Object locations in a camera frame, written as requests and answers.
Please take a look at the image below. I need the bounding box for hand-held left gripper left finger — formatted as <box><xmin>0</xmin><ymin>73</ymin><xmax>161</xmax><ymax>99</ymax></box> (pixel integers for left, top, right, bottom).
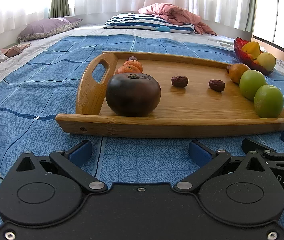
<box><xmin>15</xmin><ymin>139</ymin><xmax>107</xmax><ymax>194</ymax></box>

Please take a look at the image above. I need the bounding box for dark purple tomato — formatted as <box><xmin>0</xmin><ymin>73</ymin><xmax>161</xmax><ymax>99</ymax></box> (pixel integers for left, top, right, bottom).
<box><xmin>105</xmin><ymin>72</ymin><xmax>162</xmax><ymax>117</ymax></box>

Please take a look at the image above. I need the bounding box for red glass bowl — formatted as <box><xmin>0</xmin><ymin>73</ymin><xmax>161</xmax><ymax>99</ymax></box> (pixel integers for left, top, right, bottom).
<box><xmin>234</xmin><ymin>37</ymin><xmax>275</xmax><ymax>75</ymax></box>

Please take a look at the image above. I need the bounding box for purple pillow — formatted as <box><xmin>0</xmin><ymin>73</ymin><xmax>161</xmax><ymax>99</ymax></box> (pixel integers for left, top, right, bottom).
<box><xmin>17</xmin><ymin>17</ymin><xmax>83</xmax><ymax>43</ymax></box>

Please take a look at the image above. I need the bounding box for large tangerine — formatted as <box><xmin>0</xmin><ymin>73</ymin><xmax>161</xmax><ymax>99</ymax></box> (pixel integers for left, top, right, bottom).
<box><xmin>116</xmin><ymin>65</ymin><xmax>142</xmax><ymax>75</ymax></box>

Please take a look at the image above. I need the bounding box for small tangerine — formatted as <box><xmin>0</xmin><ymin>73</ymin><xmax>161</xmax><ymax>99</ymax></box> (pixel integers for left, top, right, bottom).
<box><xmin>123</xmin><ymin>60</ymin><xmax>143</xmax><ymax>72</ymax></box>

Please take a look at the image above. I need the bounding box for pink quilt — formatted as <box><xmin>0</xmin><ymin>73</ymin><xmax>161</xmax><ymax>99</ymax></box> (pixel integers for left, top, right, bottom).
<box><xmin>139</xmin><ymin>3</ymin><xmax>217</xmax><ymax>36</ymax></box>

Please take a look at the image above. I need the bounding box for wooden tray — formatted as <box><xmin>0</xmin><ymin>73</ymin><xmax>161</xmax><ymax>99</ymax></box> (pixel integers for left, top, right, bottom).
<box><xmin>55</xmin><ymin>51</ymin><xmax>284</xmax><ymax>138</ymax></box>

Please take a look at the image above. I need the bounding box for yellow mango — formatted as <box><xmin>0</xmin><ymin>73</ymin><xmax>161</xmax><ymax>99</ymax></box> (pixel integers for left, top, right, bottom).
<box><xmin>256</xmin><ymin>52</ymin><xmax>276</xmax><ymax>71</ymax></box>

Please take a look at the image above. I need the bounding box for green apple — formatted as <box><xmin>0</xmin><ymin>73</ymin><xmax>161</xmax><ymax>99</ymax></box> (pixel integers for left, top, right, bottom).
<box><xmin>239</xmin><ymin>69</ymin><xmax>267</xmax><ymax>101</ymax></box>
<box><xmin>254</xmin><ymin>84</ymin><xmax>284</xmax><ymax>119</ymax></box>

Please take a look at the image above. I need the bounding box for blue striped pillow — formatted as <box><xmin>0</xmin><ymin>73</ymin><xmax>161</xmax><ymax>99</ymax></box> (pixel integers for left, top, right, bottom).
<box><xmin>104</xmin><ymin>13</ymin><xmax>196</xmax><ymax>34</ymax></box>

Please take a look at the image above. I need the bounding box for blue checked blanket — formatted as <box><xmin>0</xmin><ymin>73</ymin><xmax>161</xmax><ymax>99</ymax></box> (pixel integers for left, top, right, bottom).
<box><xmin>0</xmin><ymin>34</ymin><xmax>284</xmax><ymax>230</ymax></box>

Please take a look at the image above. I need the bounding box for yellow starfruit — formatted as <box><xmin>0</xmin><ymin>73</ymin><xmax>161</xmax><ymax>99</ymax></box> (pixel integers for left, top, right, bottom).
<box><xmin>241</xmin><ymin>41</ymin><xmax>260</xmax><ymax>60</ymax></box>

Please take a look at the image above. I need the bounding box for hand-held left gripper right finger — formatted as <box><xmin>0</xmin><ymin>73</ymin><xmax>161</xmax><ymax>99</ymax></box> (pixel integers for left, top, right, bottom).
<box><xmin>173</xmin><ymin>140</ymin><xmax>270</xmax><ymax>193</ymax></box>

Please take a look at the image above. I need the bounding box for brownish orange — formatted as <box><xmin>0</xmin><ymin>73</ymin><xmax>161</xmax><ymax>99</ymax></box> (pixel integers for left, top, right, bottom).
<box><xmin>228</xmin><ymin>63</ymin><xmax>251</xmax><ymax>84</ymax></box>

